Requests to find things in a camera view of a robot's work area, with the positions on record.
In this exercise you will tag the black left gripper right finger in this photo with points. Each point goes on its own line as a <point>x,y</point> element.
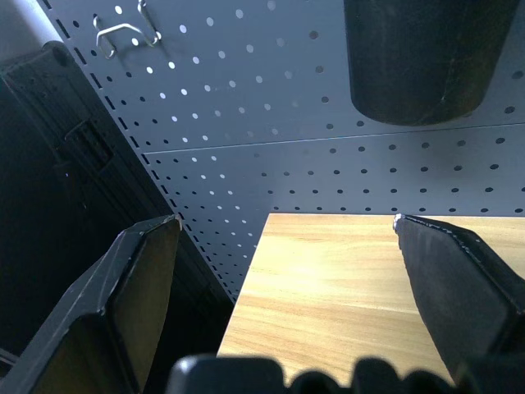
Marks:
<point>459,287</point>

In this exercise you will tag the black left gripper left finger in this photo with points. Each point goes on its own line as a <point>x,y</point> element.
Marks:
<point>102,295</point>

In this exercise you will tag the grey perforated pegboard panel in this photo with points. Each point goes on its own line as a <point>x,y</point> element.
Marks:
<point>262,135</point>

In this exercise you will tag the black plastic crate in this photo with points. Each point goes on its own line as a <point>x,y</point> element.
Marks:
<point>61,184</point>

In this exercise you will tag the black cylindrical cup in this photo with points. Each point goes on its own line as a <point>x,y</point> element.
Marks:
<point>418,61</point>

